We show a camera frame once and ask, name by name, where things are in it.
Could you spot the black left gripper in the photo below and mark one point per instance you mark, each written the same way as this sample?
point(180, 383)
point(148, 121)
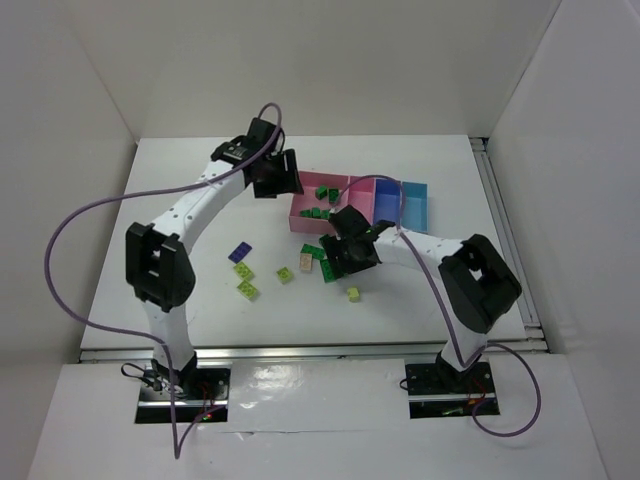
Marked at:
point(289, 171)

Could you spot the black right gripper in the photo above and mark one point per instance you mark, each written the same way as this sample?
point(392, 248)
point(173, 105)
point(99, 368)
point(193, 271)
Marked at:
point(337, 256)

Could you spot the green long lego brick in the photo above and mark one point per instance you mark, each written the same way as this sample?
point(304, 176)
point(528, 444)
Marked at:
point(327, 272)

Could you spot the lime lego brick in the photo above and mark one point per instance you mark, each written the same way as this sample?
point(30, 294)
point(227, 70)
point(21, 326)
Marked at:
point(353, 294)
point(247, 290)
point(243, 271)
point(284, 275)

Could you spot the large pink container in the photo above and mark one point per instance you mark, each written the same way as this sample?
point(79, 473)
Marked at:
point(310, 182)

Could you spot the purple lego brick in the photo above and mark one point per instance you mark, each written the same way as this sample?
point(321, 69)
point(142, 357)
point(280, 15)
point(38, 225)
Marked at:
point(240, 252)

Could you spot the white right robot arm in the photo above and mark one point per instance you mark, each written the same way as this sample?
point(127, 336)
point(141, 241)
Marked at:
point(471, 282)

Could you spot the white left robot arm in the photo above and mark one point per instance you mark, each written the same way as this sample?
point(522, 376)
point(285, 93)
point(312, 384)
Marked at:
point(157, 255)

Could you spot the green flat lego brick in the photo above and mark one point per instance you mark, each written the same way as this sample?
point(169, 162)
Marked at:
point(316, 252)

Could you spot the tan lego brick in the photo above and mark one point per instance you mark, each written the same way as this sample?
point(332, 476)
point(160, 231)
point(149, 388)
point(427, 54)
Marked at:
point(306, 262)

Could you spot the small pink container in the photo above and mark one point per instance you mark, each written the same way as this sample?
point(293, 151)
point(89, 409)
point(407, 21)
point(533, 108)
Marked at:
point(361, 195)

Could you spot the purple blue container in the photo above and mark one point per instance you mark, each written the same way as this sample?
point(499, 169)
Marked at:
point(387, 201)

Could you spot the light blue container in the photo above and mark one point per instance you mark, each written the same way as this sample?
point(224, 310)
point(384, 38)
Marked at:
point(415, 213)

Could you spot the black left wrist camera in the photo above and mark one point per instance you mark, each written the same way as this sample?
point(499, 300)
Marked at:
point(262, 137)

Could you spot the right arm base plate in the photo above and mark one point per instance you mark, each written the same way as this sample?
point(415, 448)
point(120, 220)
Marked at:
point(429, 396)

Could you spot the aluminium rail front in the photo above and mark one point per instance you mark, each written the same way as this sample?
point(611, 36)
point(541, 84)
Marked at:
point(274, 353)

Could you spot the aluminium rail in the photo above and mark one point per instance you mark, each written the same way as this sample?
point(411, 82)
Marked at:
point(274, 353)
point(526, 305)

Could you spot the aluminium rail right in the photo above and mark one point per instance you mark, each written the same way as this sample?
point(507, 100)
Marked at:
point(526, 305)

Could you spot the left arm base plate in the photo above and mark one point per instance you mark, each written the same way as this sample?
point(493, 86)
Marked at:
point(209, 394)

